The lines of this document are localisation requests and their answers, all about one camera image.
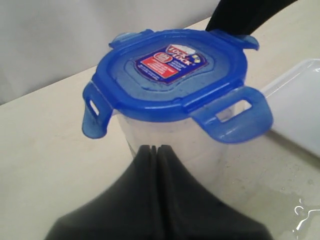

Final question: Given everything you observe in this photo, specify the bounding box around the white plastic tray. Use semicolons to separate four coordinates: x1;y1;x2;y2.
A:
261;58;320;157

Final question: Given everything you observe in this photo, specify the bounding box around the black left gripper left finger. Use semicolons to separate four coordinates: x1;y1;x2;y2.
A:
45;145;157;240

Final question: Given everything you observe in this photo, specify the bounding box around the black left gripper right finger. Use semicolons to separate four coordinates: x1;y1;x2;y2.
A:
156;153;272;240

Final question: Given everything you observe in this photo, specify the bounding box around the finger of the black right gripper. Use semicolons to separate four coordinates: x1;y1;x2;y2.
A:
205;0;295;35

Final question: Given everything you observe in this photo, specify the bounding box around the blue container lid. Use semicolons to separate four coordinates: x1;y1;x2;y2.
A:
82;29;274;144

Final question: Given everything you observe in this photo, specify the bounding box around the clear tall plastic container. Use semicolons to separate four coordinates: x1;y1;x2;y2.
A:
117;113;228;198

